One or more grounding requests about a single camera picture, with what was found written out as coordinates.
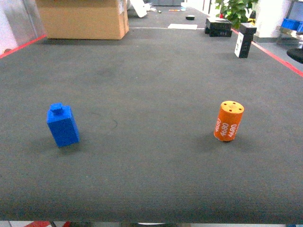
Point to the blue rectangular plastic part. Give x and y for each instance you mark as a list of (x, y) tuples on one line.
[(62, 125)]

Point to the green potted plant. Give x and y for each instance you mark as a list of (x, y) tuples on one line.
[(236, 11)]

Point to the black upright box white label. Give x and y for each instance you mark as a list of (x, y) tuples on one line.
[(245, 37)]

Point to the large cardboard box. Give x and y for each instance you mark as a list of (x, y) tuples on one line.
[(84, 19)]

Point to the small black round device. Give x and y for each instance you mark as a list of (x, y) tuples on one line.
[(190, 17)]

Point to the white paper sheet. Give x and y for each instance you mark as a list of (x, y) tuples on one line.
[(183, 26)]

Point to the black box stack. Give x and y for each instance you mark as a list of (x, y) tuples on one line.
[(218, 27)]

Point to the orange cylindrical cap 4680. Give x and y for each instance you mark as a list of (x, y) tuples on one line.
[(228, 120)]

